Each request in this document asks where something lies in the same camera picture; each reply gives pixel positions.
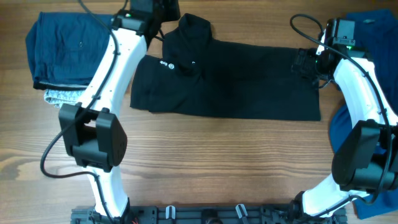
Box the black polo shirt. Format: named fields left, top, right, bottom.
left=130, top=14, right=321, bottom=121

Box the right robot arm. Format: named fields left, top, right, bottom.
left=289, top=18, right=397, bottom=223

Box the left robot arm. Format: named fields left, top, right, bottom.
left=59, top=0, right=180, bottom=223

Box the blue polo shirt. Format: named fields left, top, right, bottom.
left=346, top=9, right=397, bottom=220

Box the folded dark blue garment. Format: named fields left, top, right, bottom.
left=25, top=12, right=110, bottom=86

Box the folded light grey garment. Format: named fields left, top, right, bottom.
left=44, top=89, right=84, bottom=108

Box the right grey rail clip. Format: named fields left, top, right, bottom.
left=235, top=203, right=249, bottom=224

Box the grey rail clip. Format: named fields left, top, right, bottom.
left=235, top=203, right=249, bottom=224
left=165, top=205, right=176, bottom=220

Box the left grey rail clip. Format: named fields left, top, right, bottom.
left=165, top=205, right=176, bottom=220

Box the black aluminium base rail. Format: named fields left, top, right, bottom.
left=70, top=203, right=348, bottom=224

